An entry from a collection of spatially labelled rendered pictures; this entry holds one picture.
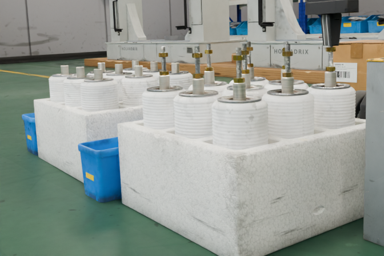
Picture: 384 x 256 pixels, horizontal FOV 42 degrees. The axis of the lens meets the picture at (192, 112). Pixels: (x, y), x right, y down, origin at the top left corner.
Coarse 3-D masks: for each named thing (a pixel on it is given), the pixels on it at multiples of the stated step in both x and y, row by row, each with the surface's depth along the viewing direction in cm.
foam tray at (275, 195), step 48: (144, 144) 100; (192, 144) 86; (288, 144) 84; (336, 144) 91; (144, 192) 102; (192, 192) 88; (240, 192) 78; (288, 192) 85; (336, 192) 92; (192, 240) 90; (240, 240) 80; (288, 240) 86
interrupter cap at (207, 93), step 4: (180, 92) 97; (184, 92) 98; (188, 92) 97; (192, 92) 98; (204, 92) 97; (208, 92) 97; (212, 92) 96; (216, 92) 95; (184, 96) 93; (188, 96) 93; (192, 96) 92; (196, 96) 92; (200, 96) 92; (204, 96) 92; (208, 96) 93
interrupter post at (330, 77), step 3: (327, 72) 99; (330, 72) 99; (333, 72) 99; (327, 75) 99; (330, 75) 99; (333, 75) 99; (336, 75) 99; (327, 78) 99; (330, 78) 99; (333, 78) 99; (327, 81) 99; (330, 81) 99; (333, 81) 99; (327, 84) 99; (330, 84) 99; (333, 84) 99
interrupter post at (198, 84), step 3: (201, 78) 95; (195, 81) 94; (198, 81) 94; (201, 81) 95; (195, 84) 95; (198, 84) 94; (201, 84) 95; (195, 87) 95; (198, 87) 95; (201, 87) 95; (195, 90) 95; (198, 90) 95; (201, 90) 95; (195, 93) 95; (198, 93) 95; (201, 93) 95; (204, 93) 96
